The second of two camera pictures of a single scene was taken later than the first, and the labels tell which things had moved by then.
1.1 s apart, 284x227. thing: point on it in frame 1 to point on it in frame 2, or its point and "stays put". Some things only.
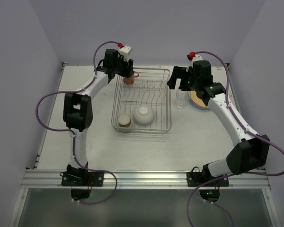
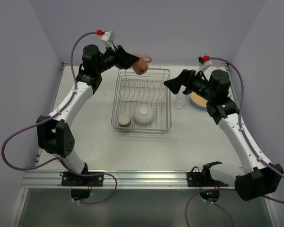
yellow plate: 193,94 stays put
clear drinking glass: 182,98 stays put
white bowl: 143,115 stays put
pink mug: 130,80 to 140,66
